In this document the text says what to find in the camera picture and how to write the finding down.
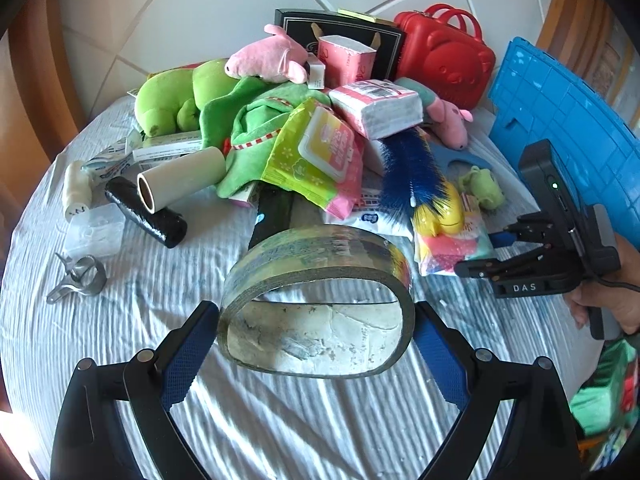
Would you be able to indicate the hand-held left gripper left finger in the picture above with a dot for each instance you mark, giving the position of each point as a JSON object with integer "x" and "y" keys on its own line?
{"x": 187, "y": 355}

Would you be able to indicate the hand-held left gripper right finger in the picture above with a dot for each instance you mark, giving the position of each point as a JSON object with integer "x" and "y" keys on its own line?
{"x": 440, "y": 355}

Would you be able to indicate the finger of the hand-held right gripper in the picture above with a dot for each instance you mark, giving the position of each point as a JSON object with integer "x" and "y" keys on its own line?
{"x": 525, "y": 232}
{"x": 500, "y": 264}

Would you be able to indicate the green one-eyed monster plush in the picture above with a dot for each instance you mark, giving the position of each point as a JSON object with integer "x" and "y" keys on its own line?
{"x": 482, "y": 187}

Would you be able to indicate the blue plastic crate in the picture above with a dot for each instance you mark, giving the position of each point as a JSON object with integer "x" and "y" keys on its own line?
{"x": 560, "y": 110}

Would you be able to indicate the clear tape roll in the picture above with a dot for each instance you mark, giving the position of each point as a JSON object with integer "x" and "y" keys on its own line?
{"x": 320, "y": 255}

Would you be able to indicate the green wet wipes packet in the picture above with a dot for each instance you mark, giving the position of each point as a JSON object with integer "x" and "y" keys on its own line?
{"x": 320, "y": 155}

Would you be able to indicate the person's right hand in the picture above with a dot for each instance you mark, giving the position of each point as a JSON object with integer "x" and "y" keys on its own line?
{"x": 631, "y": 300}

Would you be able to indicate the pastel pink yellow packet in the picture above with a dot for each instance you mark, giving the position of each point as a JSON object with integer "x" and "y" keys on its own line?
{"x": 450, "y": 250}

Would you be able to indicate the blue plastic piece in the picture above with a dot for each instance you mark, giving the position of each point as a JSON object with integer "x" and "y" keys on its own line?
{"x": 467, "y": 160}

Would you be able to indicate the green patterned bag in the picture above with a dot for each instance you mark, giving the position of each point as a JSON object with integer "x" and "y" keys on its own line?
{"x": 600, "y": 390}

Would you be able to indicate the metal clip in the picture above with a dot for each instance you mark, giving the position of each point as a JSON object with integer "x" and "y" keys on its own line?
{"x": 87, "y": 277}

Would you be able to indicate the blue feather brush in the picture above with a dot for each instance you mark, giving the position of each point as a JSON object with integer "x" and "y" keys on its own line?
{"x": 405, "y": 175}

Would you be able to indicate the pig plush teal dress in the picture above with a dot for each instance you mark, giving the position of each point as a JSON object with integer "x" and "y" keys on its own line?
{"x": 450, "y": 120}

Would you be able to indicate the white tissue packet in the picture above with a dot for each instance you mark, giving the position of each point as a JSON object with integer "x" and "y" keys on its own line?
{"x": 370, "y": 220}

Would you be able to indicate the black cylinder roll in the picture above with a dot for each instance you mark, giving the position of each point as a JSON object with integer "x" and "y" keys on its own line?
{"x": 150, "y": 217}

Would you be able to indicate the clear plastic box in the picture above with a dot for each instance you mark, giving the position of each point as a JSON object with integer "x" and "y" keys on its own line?
{"x": 95, "y": 230}

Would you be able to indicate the black rectangular device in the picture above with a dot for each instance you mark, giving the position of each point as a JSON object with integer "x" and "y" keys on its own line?
{"x": 270, "y": 210}

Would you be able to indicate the white lint roller refill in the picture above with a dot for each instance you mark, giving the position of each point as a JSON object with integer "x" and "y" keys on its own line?
{"x": 185, "y": 175}

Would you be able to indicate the red bear suitcase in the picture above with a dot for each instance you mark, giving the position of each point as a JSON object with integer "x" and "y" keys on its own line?
{"x": 440, "y": 65}

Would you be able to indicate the pink labelled tissue pack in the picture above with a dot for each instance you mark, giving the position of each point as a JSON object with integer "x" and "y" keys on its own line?
{"x": 380, "y": 110}

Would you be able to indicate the white plastic bottle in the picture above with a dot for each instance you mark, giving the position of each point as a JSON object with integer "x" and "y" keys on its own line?
{"x": 75, "y": 192}

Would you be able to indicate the green plush garment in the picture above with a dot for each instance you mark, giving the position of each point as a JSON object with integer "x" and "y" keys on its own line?
{"x": 250, "y": 160}

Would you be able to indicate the silver foil tube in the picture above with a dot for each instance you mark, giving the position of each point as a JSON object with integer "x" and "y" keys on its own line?
{"x": 107, "y": 165}

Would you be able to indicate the white toothpaste box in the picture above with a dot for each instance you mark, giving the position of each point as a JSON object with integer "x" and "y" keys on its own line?
{"x": 165, "y": 144}

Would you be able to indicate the tall pink tissue pack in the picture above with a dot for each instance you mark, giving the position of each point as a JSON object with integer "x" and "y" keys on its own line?
{"x": 345, "y": 65}

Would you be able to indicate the green plush frog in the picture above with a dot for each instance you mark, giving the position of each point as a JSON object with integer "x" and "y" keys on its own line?
{"x": 160, "y": 105}

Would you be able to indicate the small white box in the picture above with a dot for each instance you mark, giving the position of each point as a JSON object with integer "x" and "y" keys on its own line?
{"x": 315, "y": 72}

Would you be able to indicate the yellow notepad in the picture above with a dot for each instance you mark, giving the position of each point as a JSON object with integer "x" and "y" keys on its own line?
{"x": 355, "y": 14}

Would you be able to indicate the black gift box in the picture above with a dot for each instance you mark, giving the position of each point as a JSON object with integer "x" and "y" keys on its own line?
{"x": 295, "y": 30}

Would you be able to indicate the pink plush animal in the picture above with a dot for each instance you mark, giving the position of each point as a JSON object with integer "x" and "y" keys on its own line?
{"x": 265, "y": 55}

